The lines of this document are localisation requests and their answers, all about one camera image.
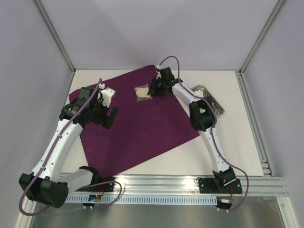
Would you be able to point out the beige gauze packet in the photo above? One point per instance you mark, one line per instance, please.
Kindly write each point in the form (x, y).
(142, 93)

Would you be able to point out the left aluminium frame post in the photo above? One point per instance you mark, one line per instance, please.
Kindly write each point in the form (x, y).
(53, 32)

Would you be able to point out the right aluminium frame post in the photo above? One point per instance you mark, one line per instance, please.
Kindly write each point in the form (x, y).
(262, 34)

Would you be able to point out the aluminium front rail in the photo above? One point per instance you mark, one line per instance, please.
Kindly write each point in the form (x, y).
(136, 184)

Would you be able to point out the purple cloth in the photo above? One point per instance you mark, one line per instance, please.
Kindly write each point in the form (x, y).
(147, 137)

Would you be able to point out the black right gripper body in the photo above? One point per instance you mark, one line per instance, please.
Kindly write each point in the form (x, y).
(156, 85)

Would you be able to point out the slotted cable duct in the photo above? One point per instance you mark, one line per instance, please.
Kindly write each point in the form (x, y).
(144, 199)

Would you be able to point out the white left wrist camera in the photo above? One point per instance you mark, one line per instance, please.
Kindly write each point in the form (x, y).
(107, 94)

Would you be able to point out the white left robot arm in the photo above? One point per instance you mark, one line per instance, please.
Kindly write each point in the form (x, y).
(46, 184)

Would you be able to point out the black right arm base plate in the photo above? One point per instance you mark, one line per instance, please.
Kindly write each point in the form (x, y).
(212, 185)

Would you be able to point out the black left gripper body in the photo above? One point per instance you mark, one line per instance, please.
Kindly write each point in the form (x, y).
(99, 114)

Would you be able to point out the instruments in tray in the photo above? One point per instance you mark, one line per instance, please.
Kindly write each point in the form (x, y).
(217, 108)

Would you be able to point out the aluminium frame post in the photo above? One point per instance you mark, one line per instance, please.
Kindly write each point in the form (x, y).
(262, 34)
(53, 32)

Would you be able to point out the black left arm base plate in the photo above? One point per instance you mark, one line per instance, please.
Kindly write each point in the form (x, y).
(108, 187)

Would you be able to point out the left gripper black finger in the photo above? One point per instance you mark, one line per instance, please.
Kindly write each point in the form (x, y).
(113, 112)
(108, 121)

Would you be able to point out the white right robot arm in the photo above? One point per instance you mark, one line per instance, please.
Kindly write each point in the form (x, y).
(202, 119)

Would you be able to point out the steel instrument tray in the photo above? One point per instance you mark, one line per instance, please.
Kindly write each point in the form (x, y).
(202, 91)

